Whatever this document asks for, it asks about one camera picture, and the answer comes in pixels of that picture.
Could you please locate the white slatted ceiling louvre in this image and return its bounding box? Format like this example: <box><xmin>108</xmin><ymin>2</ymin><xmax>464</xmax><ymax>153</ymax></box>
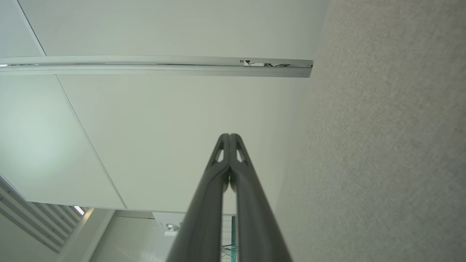
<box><xmin>0</xmin><ymin>175</ymin><xmax>84</xmax><ymax>254</ymax></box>

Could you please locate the green edged glass partition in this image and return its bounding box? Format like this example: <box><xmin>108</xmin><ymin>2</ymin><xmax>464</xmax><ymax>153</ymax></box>
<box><xmin>220</xmin><ymin>215</ymin><xmax>237</xmax><ymax>262</ymax></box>

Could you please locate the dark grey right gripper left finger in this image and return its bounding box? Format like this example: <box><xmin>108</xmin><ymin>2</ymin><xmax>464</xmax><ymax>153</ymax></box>
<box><xmin>166</xmin><ymin>134</ymin><xmax>230</xmax><ymax>262</ymax></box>

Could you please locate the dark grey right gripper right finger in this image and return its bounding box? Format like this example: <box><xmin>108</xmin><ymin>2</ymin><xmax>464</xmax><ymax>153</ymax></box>
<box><xmin>229</xmin><ymin>134</ymin><xmax>293</xmax><ymax>262</ymax></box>

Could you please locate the aluminium ceiling track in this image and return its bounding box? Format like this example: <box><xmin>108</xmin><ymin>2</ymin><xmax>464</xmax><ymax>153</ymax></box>
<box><xmin>0</xmin><ymin>55</ymin><xmax>313</xmax><ymax>78</ymax></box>

